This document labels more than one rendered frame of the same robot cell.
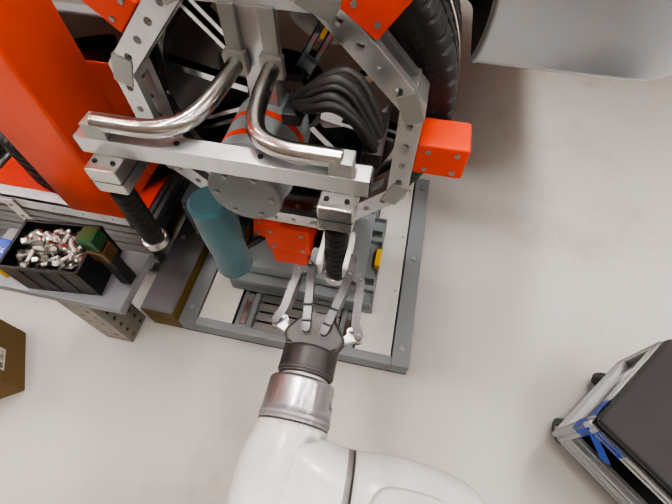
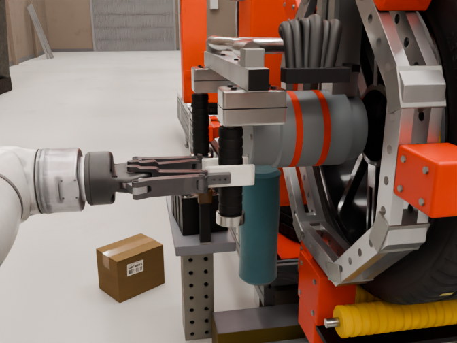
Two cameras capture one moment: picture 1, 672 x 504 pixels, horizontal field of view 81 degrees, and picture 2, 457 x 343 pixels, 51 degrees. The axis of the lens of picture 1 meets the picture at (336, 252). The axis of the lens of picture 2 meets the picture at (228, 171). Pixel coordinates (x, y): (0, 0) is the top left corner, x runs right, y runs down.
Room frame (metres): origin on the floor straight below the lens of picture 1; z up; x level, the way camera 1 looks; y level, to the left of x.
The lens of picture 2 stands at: (0.08, -0.62, 1.04)
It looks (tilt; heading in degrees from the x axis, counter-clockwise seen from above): 17 degrees down; 68
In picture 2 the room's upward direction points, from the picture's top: straight up
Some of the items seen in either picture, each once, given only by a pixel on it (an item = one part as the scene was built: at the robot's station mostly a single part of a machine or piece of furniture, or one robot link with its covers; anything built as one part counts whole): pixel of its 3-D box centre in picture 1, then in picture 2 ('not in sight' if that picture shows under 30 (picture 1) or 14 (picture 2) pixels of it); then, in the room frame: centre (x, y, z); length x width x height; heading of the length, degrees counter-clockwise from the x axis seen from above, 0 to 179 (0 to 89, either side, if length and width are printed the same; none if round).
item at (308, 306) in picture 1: (309, 299); (166, 170); (0.25, 0.04, 0.83); 0.11 x 0.01 x 0.04; 179
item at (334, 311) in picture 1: (337, 305); (167, 179); (0.24, 0.00, 0.83); 0.11 x 0.01 x 0.04; 157
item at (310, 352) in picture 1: (312, 346); (119, 177); (0.18, 0.03, 0.83); 0.09 x 0.08 x 0.07; 168
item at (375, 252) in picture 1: (312, 252); not in sight; (0.77, 0.09, 0.13); 0.50 x 0.36 x 0.10; 78
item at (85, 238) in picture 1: (91, 239); not in sight; (0.48, 0.54, 0.64); 0.04 x 0.04 x 0.04; 78
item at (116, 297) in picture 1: (64, 268); (196, 219); (0.52, 0.73, 0.44); 0.43 x 0.17 x 0.03; 78
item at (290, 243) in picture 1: (296, 224); (341, 296); (0.64, 0.11, 0.48); 0.16 x 0.12 x 0.17; 168
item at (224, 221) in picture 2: (336, 251); (230, 172); (0.34, 0.00, 0.83); 0.04 x 0.04 x 0.16
